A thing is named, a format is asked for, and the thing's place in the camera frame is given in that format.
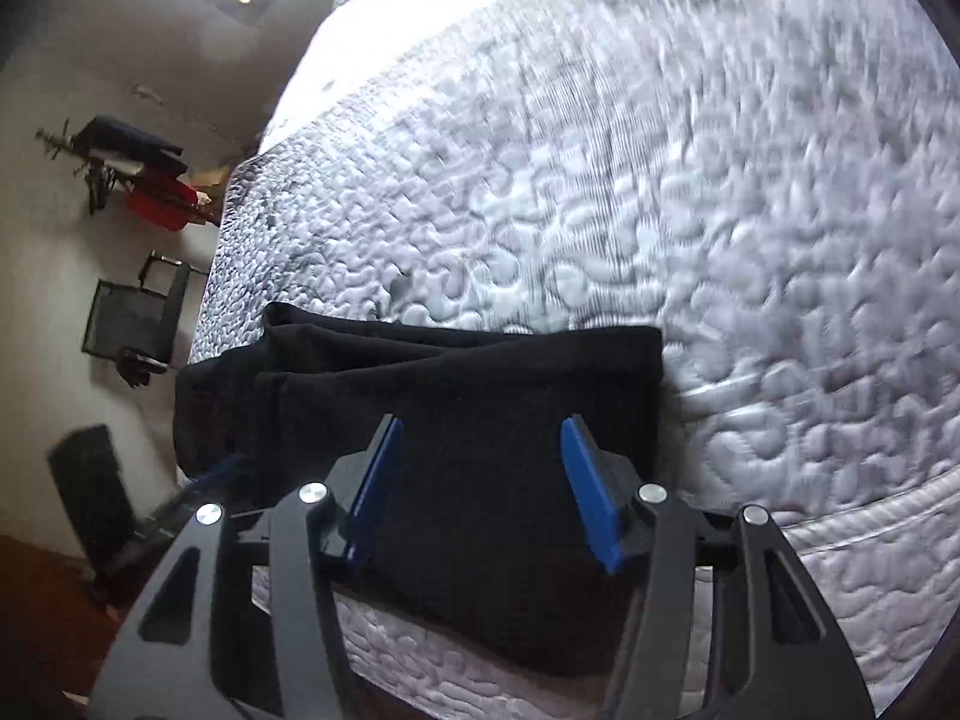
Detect red hanging garment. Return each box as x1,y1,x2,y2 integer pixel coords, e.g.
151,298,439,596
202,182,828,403
125,171,220,232

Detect black pants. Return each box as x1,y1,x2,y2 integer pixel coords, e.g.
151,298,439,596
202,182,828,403
172,304,664,678

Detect black mesh chair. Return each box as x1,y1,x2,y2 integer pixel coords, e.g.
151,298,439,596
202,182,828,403
82,250,208,388

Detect black floor speaker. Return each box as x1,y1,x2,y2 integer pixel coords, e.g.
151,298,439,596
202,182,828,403
47,424,135,574

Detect grey quilted mattress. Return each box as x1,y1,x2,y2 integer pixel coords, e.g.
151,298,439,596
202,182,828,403
192,0,958,710

